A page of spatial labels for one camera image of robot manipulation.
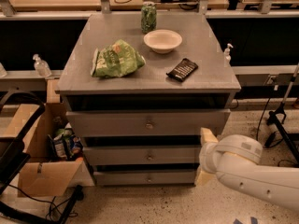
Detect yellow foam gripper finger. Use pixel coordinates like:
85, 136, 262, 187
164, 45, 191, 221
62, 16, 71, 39
200, 128, 219, 146
194, 167, 214, 186

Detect grey drawer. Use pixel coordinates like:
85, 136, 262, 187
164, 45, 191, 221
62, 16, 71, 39
93, 170, 197, 186
84, 145, 200, 165
66, 109, 230, 137

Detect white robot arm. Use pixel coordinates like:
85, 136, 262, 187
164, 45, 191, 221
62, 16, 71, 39
197, 128, 299, 212

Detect grey bottom drawer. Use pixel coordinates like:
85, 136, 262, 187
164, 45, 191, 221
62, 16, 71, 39
93, 170, 197, 186

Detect grey top drawer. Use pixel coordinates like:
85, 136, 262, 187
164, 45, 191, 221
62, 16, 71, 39
66, 109, 230, 137

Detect grey drawer cabinet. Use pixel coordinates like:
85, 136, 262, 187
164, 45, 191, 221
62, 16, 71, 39
57, 12, 240, 174

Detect black tripod stand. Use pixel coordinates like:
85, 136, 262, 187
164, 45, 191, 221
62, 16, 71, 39
267, 64, 299, 162

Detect black snack bar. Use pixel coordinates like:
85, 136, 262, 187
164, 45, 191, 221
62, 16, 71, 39
167, 58, 198, 82

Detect white pump bottle right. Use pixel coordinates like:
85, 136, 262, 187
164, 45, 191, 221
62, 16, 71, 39
223, 43, 234, 63

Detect white bowl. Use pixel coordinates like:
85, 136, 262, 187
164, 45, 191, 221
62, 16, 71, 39
144, 29, 182, 54

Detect green chip bag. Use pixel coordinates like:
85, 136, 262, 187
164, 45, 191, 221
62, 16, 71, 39
91, 39, 146, 78

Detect green soda can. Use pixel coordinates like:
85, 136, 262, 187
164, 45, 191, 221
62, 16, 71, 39
141, 1, 156, 34

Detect snack bags in box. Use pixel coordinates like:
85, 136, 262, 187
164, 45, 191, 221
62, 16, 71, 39
48, 128, 83, 161

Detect cardboard box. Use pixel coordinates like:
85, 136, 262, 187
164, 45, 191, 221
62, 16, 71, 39
3, 79, 85, 199

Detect clear sanitizer bottle left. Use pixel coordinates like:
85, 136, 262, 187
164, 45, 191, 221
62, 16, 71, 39
33, 54, 51, 77

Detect black floor cable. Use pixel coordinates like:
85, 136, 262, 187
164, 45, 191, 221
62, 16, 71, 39
255, 83, 284, 149

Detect black chair frame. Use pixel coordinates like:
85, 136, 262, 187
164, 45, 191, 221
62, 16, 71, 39
0, 89, 84, 224

